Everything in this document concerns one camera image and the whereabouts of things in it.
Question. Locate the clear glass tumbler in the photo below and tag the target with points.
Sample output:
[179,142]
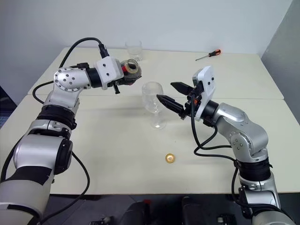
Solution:
[134,50]

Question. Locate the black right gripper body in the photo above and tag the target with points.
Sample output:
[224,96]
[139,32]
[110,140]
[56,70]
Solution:
[193,98]

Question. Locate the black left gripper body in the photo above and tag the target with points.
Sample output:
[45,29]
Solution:
[123,81]

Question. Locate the dark rounded shape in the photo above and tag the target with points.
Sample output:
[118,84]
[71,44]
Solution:
[137,214]

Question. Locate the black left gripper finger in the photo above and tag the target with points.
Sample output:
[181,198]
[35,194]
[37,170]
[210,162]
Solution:
[116,89]

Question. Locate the yellow bottle cap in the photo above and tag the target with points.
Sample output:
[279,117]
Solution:
[170,158]

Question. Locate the black furniture piece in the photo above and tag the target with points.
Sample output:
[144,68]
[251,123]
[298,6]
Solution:
[5,100]

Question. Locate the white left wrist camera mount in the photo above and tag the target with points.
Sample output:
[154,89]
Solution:
[107,68]

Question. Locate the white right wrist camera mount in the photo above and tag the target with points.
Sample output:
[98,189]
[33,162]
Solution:
[207,82]

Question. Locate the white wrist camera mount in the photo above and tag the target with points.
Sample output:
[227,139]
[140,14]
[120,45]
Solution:
[107,68]
[207,82]

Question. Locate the small dark soda bottle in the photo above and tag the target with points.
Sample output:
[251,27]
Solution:
[134,75]

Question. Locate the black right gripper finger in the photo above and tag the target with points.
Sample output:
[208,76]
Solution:
[171,104]
[181,87]

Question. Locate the clear wine glass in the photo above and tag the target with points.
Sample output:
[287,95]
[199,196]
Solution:
[151,93]

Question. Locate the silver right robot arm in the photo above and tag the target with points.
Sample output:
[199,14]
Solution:
[234,122]

